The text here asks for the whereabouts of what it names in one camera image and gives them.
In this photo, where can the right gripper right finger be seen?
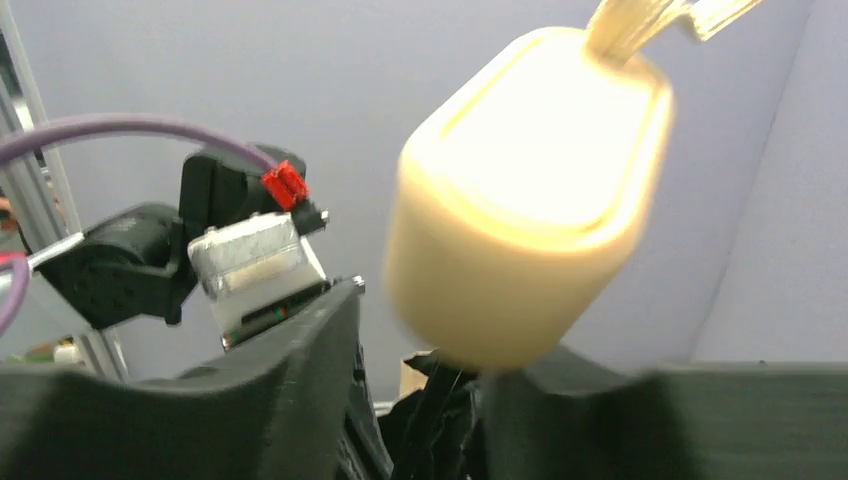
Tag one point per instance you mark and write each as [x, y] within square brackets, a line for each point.
[568, 418]

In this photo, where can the beige umbrella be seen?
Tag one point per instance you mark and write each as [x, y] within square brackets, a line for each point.
[525, 192]

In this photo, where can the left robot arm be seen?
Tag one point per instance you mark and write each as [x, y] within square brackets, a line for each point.
[135, 262]

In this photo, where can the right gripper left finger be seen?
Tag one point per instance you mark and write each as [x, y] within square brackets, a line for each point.
[290, 403]

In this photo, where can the aluminium frame rail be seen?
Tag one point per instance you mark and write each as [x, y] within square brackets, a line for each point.
[46, 221]

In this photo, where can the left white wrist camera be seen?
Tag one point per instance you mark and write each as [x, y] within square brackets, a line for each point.
[256, 274]

